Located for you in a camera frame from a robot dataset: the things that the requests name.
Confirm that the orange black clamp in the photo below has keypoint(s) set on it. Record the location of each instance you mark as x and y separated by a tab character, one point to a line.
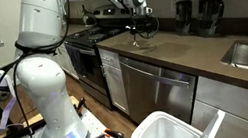
114	134
80	105

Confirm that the dark water filter pitcher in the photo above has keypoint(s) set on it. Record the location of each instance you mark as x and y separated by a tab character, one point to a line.
184	18

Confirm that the narrow grey base cabinet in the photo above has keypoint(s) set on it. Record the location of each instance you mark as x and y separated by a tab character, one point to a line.
115	87

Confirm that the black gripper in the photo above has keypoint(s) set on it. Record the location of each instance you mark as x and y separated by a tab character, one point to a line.
146	27

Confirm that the black coffee maker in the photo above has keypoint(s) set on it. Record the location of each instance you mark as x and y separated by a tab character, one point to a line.
210	17

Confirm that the black oven range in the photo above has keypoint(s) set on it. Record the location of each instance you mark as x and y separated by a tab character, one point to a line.
91	67

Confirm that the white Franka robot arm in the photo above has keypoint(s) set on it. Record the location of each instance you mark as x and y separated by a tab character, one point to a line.
46	92

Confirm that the white wall outlet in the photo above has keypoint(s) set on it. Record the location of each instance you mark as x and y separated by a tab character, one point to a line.
174	4

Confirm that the stainless steel dishwasher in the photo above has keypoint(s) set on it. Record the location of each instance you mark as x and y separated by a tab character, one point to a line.
156	100

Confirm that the steel kettle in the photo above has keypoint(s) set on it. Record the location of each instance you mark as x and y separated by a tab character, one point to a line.
88	17

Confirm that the dark hanging dish towel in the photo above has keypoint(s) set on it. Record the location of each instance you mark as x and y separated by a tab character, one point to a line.
77	60

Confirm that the white base cabinets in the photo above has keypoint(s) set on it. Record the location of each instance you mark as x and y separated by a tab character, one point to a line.
65	63

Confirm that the white plastic trash bin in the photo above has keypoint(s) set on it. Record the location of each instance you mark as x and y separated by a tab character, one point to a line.
162	133

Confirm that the white perforated robot table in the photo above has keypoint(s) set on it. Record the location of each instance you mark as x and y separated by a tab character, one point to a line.
94	121

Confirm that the garlic clove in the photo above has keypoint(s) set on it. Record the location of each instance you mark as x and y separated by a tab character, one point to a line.
135	44

